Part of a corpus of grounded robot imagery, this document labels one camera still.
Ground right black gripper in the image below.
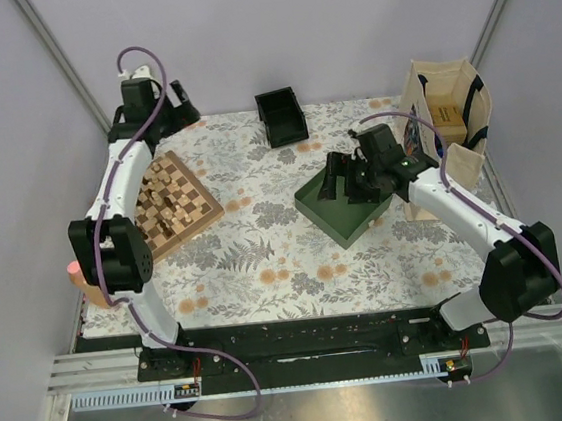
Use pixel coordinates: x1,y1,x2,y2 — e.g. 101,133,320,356
311,147,385,212

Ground green metal tray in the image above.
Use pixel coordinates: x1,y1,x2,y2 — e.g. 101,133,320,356
294,170,392,250

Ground wooden chess board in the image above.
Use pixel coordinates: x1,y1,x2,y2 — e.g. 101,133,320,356
134,151,224,263

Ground cream canvas tote bag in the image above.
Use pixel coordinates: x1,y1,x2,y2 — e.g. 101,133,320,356
386,51,507,227

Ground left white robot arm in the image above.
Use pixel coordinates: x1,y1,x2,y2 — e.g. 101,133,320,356
68,77,200,378

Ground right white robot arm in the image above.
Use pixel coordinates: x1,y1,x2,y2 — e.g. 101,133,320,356
318,124,562,350

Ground black plastic bin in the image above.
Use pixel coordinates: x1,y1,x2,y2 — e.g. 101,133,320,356
255,87,309,149

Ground wooden box in bag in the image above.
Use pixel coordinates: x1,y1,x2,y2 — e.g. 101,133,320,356
426,94,467,145

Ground floral table mat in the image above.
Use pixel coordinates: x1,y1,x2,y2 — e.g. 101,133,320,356
58,81,532,343

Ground pink capped bottle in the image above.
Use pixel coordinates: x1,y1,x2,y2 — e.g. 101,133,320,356
67,260,110,309

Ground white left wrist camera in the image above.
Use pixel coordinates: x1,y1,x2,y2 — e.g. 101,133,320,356
118,65,154,81

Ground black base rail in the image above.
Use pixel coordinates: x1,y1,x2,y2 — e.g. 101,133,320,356
140,307,490,379

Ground white slotted cable duct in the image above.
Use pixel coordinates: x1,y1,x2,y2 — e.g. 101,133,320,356
71,356,448,412

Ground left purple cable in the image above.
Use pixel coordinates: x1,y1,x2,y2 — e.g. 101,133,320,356
70,36,267,421

